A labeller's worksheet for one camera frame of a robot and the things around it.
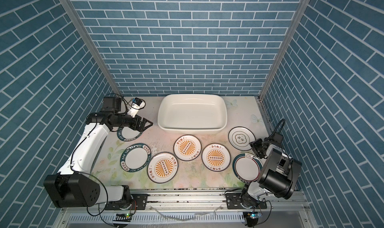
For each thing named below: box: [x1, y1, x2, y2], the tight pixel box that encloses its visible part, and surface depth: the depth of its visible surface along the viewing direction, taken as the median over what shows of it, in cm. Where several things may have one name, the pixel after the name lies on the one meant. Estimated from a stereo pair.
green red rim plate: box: [232, 153, 263, 184], surface depth 87 cm
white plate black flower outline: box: [228, 126, 256, 151], surface depth 100 cm
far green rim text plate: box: [117, 126, 143, 142], surface depth 98 cm
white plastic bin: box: [157, 93, 228, 134], surface depth 113 cm
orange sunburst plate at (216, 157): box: [201, 142, 231, 172], surface depth 91 cm
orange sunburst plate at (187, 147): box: [173, 134, 202, 162], surface depth 95 cm
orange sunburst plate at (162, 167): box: [147, 151, 179, 184], surface depth 86 cm
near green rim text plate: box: [120, 143, 151, 173], surface depth 90 cm
